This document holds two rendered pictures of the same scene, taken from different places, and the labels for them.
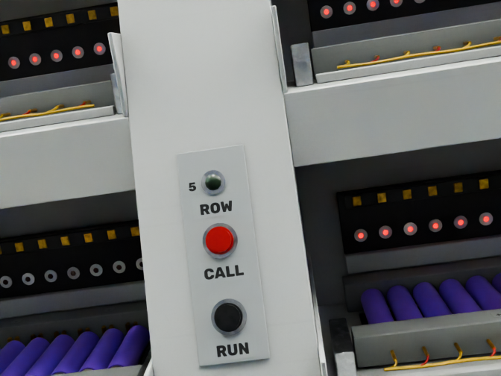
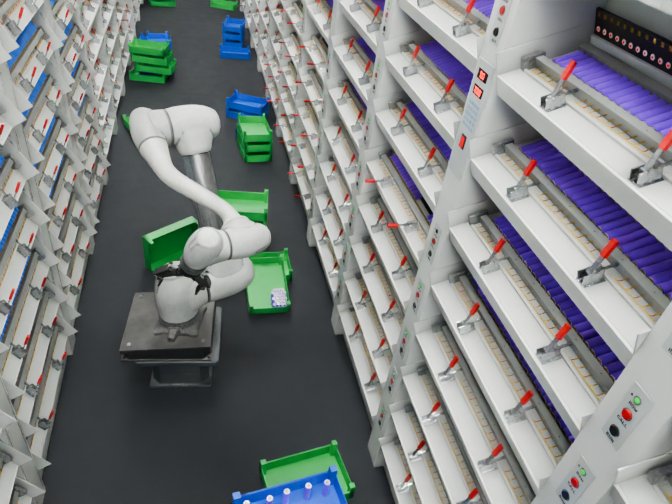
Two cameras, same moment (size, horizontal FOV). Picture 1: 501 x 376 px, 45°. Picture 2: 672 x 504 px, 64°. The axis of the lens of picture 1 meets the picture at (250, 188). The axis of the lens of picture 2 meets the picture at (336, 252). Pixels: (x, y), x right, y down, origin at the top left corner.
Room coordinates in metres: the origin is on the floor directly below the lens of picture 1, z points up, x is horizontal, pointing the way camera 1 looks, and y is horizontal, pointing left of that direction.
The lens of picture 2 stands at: (-0.37, -0.99, 1.91)
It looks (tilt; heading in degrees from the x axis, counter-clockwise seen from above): 37 degrees down; 67
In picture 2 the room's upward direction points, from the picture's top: 9 degrees clockwise
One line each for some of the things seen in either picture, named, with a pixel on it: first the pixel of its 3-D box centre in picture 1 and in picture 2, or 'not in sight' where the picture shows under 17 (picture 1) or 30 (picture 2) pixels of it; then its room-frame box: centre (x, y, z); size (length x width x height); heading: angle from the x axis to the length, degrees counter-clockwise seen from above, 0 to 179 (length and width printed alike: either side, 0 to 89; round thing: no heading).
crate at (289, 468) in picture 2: not in sight; (306, 479); (0.06, -0.03, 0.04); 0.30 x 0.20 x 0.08; 4
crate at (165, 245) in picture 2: not in sight; (173, 244); (-0.30, 1.36, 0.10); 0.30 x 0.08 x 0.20; 30
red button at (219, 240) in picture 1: (220, 240); not in sight; (0.34, 0.02, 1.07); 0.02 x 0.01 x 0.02; 85
